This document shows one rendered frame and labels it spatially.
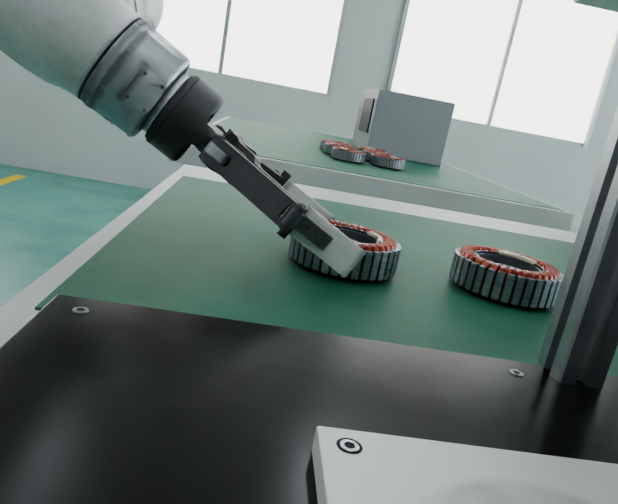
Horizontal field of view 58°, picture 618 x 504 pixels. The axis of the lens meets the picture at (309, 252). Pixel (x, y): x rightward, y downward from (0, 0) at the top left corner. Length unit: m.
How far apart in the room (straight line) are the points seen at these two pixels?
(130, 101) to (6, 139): 4.58
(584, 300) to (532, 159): 4.76
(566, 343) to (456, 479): 0.17
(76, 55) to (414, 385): 0.36
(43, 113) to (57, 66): 4.42
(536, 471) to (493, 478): 0.02
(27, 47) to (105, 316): 0.26
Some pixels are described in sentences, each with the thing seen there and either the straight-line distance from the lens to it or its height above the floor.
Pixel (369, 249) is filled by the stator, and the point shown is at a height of 0.78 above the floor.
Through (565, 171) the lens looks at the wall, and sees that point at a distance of 5.26.
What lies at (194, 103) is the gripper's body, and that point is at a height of 0.89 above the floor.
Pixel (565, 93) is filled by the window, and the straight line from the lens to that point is 5.18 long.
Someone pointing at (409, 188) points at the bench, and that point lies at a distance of 1.51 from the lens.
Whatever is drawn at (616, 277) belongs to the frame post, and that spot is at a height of 0.84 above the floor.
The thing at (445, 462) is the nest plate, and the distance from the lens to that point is 0.24.
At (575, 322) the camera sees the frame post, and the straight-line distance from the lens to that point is 0.37.
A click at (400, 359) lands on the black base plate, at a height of 0.77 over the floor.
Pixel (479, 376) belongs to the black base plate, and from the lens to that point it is 0.35.
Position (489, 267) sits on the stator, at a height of 0.78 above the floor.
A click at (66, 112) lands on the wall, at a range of 4.88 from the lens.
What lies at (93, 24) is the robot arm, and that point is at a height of 0.93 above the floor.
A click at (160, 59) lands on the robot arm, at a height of 0.92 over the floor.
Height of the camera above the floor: 0.90
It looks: 15 degrees down
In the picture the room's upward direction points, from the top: 11 degrees clockwise
